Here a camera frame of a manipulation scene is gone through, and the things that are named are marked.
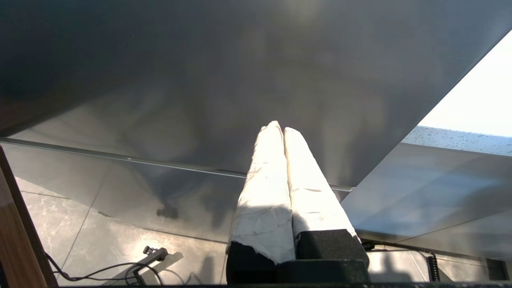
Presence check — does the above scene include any grey appliance door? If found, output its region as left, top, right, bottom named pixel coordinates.
left=0, top=0, right=512, bottom=244

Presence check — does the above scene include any small black box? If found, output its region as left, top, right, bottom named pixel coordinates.
left=486, top=259, right=509, bottom=280

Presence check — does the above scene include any brown wooden panel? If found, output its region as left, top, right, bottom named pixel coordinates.
left=0, top=146, right=57, bottom=288

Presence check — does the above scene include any thin black floor cable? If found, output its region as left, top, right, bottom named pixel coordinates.
left=44, top=252, right=164, bottom=285

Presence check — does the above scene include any grey base cabinet front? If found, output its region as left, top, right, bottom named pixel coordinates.
left=342, top=143, right=512, bottom=260

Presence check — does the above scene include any left gripper white-wrapped right finger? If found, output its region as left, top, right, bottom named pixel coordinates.
left=276, top=127, right=370, bottom=282

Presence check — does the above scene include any left gripper white-wrapped left finger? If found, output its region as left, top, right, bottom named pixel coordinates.
left=226, top=121, right=296, bottom=284

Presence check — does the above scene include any small black clamp device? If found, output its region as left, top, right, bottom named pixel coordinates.
left=133, top=246, right=169, bottom=280

